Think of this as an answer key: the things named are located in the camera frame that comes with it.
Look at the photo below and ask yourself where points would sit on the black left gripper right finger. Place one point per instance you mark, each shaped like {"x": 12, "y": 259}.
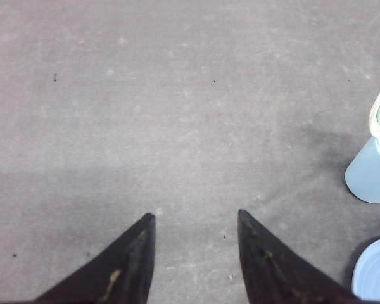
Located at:
{"x": 273, "y": 273}

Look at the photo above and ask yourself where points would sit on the blue plastic plate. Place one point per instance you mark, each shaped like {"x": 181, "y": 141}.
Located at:
{"x": 366, "y": 275}

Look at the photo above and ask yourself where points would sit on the light blue plastic cup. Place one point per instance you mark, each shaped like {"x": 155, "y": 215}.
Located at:
{"x": 362, "y": 176}

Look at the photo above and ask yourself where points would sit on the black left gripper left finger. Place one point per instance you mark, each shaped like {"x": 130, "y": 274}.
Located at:
{"x": 121, "y": 273}

